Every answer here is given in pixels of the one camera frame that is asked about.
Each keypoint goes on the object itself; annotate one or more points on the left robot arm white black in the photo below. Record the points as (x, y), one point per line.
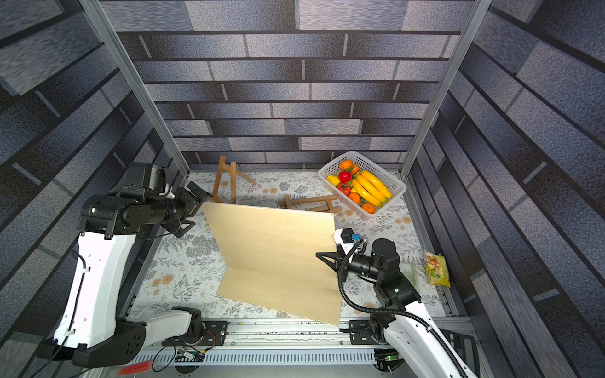
(90, 334)

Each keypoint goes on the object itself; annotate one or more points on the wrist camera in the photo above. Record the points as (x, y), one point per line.
(346, 236)
(143, 181)

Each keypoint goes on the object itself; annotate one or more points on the red apple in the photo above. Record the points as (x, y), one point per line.
(345, 177)

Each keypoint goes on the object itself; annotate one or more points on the left aluminium frame post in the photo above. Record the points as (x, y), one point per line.
(101, 23)

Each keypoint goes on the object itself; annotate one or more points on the orange fruit top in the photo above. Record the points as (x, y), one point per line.
(349, 166)

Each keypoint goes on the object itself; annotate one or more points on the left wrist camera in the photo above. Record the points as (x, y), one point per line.
(143, 181)

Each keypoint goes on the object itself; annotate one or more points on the red strawberry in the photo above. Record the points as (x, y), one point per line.
(345, 188)

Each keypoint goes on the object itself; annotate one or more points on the floral table mat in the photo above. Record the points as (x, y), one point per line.
(188, 271)

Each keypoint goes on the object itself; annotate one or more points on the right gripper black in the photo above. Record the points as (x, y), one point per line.
(342, 257)

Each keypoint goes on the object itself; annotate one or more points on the orange fruit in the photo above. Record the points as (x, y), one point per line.
(362, 203)
(349, 166)

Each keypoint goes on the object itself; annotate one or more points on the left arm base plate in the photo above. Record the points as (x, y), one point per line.
(207, 334)

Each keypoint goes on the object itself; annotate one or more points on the wooden easel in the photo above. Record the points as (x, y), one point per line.
(321, 204)
(232, 171)

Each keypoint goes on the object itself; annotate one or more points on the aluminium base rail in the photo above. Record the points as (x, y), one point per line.
(281, 343)

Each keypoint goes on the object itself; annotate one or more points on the aluminium frame post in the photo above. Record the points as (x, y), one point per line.
(477, 15)
(101, 23)

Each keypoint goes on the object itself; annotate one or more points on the red object on floor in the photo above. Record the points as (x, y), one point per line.
(141, 367)

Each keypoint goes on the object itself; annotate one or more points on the yellow banana bunch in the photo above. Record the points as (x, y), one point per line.
(371, 189)

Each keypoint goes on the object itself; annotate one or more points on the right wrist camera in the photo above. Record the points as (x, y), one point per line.
(346, 236)

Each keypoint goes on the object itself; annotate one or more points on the white plastic basket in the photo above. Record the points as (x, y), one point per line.
(396, 186)

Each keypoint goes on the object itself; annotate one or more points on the orange fruit bottom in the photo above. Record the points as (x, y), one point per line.
(362, 203)

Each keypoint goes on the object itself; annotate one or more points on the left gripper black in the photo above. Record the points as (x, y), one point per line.
(193, 201)

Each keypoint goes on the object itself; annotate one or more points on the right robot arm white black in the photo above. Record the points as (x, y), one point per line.
(402, 321)

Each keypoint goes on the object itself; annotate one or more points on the yellow lemon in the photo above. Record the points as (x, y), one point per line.
(334, 180)

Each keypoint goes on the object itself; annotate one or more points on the right aluminium frame post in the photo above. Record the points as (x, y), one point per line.
(477, 15)

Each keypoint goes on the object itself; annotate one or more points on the yellow snack packet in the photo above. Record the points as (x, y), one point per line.
(436, 270)

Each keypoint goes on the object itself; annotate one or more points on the plywood board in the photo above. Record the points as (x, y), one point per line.
(305, 300)
(277, 242)

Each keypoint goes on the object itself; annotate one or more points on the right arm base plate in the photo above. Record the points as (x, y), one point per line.
(368, 332)

